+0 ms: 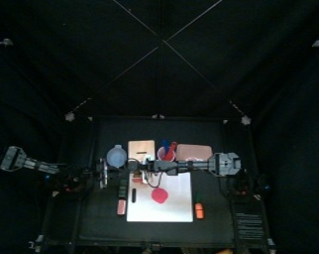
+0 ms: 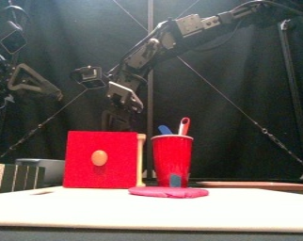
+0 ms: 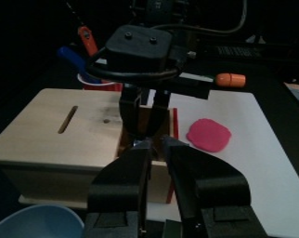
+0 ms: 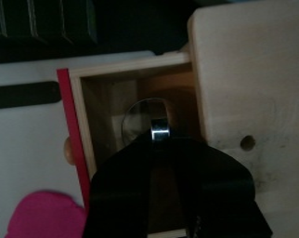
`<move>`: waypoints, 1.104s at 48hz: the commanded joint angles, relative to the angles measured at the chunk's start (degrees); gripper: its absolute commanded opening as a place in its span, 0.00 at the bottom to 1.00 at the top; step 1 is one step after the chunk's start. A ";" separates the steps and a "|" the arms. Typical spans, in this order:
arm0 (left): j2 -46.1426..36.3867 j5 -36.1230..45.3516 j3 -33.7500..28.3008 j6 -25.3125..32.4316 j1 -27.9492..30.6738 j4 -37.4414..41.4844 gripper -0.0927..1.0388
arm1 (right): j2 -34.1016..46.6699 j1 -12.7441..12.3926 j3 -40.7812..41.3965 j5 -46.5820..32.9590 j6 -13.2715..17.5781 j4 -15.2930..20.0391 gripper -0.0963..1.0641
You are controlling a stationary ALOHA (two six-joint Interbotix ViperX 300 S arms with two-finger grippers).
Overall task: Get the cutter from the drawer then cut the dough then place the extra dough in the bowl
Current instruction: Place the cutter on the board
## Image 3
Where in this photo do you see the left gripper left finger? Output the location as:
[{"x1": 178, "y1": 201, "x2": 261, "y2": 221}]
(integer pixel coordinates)
[{"x1": 82, "y1": 146, "x2": 153, "y2": 238}]

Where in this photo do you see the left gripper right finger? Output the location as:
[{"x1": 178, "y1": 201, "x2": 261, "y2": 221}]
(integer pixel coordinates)
[{"x1": 161, "y1": 135, "x2": 269, "y2": 238}]

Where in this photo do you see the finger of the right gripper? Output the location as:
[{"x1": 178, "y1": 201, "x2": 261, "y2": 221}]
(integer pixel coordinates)
[
  {"x1": 117, "y1": 88, "x2": 149, "y2": 142},
  {"x1": 146, "y1": 90, "x2": 172, "y2": 139}
]

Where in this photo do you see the red-fronted wooden drawer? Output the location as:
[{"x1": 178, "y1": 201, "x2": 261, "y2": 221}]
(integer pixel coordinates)
[{"x1": 116, "y1": 104, "x2": 181, "y2": 206}]

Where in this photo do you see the pink play dough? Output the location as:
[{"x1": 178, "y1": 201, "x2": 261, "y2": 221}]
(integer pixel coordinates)
[{"x1": 185, "y1": 117, "x2": 233, "y2": 153}]

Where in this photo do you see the light blue bowl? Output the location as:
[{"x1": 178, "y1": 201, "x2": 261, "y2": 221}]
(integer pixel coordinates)
[{"x1": 0, "y1": 203, "x2": 85, "y2": 238}]

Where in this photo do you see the orange capsule-shaped piece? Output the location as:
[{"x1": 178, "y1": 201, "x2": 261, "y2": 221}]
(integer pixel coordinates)
[{"x1": 214, "y1": 73, "x2": 248, "y2": 88}]

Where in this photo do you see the red plastic cup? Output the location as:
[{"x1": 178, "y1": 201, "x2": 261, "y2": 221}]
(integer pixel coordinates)
[{"x1": 77, "y1": 72, "x2": 125, "y2": 93}]

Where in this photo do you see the white cutting board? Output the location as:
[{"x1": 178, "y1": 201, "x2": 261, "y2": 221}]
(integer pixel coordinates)
[{"x1": 145, "y1": 88, "x2": 299, "y2": 238}]

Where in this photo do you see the black ribbed box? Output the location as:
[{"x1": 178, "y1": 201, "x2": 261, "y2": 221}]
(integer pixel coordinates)
[{"x1": 196, "y1": 42, "x2": 289, "y2": 60}]

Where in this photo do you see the wooden box with slot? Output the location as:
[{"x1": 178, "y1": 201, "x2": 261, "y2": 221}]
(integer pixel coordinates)
[{"x1": 0, "y1": 87, "x2": 176, "y2": 209}]

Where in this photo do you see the blue plastic utensil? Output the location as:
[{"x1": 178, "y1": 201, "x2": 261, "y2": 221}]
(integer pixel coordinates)
[{"x1": 57, "y1": 46, "x2": 102, "y2": 85}]

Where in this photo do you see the pale coloured toy piece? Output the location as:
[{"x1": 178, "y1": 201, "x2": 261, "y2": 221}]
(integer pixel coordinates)
[{"x1": 282, "y1": 81, "x2": 299, "y2": 108}]

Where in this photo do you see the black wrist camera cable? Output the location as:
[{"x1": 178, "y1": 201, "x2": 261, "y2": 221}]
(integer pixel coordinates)
[{"x1": 85, "y1": 46, "x2": 182, "y2": 84}]

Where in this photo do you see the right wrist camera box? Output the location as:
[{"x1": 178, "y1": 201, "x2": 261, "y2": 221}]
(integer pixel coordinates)
[{"x1": 104, "y1": 24, "x2": 173, "y2": 79}]

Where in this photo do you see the grey right arm cable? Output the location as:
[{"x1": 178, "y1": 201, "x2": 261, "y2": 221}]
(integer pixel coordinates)
[{"x1": 153, "y1": 0, "x2": 248, "y2": 35}]

